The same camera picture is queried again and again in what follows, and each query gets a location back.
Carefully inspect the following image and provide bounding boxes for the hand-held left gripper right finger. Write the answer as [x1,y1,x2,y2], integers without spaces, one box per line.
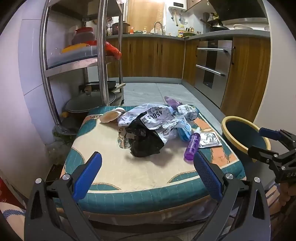
[193,150,271,241]

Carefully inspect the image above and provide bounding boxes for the plastic storage box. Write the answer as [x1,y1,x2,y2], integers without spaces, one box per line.
[47,44,100,69]

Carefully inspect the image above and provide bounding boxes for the person's right hand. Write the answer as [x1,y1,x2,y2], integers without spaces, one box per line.
[279,184,296,209]

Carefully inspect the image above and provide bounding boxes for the grey mailing bag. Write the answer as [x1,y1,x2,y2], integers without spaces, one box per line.
[117,103,183,144]

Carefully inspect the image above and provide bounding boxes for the grey kitchen countertop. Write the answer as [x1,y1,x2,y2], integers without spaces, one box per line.
[106,30,271,41]

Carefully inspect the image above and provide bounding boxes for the silver blister pack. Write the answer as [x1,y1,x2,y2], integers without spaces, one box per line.
[198,132,222,149]

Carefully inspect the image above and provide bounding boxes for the red plastic bag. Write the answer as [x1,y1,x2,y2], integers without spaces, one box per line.
[79,40,122,61]

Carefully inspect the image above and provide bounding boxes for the wooden kitchen cabinets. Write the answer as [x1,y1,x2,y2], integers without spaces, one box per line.
[105,35,271,116]

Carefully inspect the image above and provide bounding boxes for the dark rice cooker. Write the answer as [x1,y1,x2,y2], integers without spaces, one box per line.
[111,22,130,36]

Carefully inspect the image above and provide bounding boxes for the stainless built-in oven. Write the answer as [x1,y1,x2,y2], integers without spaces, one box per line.
[194,40,233,108]

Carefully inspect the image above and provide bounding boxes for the white water heater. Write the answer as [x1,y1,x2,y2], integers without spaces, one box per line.
[168,0,188,12]

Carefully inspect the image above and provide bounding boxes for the dark wok lid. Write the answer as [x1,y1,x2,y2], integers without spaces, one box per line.
[64,91,116,116]

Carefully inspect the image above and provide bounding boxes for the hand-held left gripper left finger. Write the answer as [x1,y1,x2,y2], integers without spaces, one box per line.
[24,151,102,241]

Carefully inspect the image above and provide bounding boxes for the yellow-rimmed teal waste bin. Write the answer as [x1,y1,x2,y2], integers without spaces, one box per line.
[221,116,271,163]

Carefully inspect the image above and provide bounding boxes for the red-lidded jar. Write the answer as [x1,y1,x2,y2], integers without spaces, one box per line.
[71,27,96,45]

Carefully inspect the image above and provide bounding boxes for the chrome faucet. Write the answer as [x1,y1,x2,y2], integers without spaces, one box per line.
[154,22,165,35]

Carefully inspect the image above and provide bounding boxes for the steel shelf rack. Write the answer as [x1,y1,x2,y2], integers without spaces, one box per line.
[40,0,126,130]

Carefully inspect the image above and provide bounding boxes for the black frying pan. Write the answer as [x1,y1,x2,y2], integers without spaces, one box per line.
[79,80,126,93]

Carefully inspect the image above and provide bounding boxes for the black wok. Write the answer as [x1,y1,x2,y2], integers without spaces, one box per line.
[200,19,229,32]

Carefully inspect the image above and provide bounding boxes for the black plastic bag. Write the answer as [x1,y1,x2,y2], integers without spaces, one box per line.
[126,116,165,158]

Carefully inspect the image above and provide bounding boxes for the purple spray bottle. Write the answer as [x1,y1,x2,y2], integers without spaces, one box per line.
[184,127,201,161]

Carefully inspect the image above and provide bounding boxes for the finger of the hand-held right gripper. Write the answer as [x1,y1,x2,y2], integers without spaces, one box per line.
[259,127,296,150]
[248,145,285,168]

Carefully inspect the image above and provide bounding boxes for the striped white cloth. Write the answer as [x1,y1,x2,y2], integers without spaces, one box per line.
[0,202,27,241]

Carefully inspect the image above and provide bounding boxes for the teal and cream quilted cloth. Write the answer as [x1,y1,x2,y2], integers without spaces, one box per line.
[62,105,246,215]

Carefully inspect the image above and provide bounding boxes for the blue face mask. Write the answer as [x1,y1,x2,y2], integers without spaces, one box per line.
[172,111,193,142]

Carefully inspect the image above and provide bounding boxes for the purple plastic wrapper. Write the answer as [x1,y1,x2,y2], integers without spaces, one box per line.
[164,96,184,114]

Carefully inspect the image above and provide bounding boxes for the black range hood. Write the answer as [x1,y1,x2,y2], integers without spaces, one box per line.
[207,0,267,22]

